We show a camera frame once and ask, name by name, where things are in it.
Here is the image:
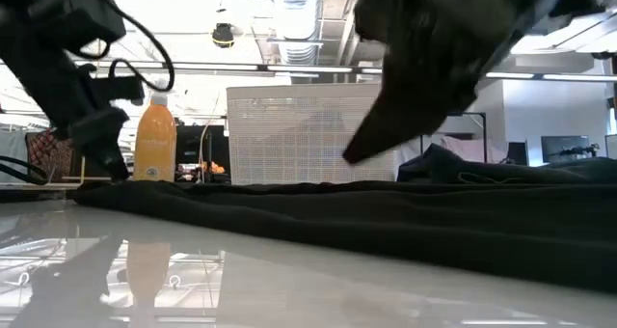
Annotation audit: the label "orange spray bottle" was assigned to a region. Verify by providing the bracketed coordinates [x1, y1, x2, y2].
[133, 93, 178, 183]

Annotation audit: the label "black computer monitor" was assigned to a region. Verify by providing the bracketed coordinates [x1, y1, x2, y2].
[540, 134, 591, 165]

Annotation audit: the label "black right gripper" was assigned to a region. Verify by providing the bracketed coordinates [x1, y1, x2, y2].
[341, 0, 576, 166]

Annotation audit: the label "patterned fabric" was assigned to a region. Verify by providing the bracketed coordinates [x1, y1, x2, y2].
[25, 129, 76, 183]

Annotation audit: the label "black towel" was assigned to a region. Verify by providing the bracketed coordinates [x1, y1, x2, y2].
[70, 179, 617, 293]

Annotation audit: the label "blue denim jeans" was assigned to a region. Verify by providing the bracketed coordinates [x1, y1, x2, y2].
[395, 143, 617, 185]

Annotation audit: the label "black cable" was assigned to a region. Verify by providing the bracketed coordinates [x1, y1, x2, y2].
[71, 0, 175, 94]

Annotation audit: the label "black tubular stand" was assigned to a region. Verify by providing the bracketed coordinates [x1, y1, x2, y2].
[445, 110, 489, 164]

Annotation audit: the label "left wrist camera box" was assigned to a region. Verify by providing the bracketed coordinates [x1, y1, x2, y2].
[89, 75, 146, 106]

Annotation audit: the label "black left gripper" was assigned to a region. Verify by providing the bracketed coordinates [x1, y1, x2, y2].
[9, 47, 132, 182]

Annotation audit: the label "white perforated plastic basket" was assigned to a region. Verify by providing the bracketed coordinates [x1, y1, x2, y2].
[225, 82, 404, 185]

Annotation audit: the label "silver ribbed ventilation duct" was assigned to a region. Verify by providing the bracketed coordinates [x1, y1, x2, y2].
[267, 0, 323, 67]

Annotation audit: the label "black hanging ceiling device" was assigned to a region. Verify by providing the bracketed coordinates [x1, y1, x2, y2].
[210, 22, 236, 49]

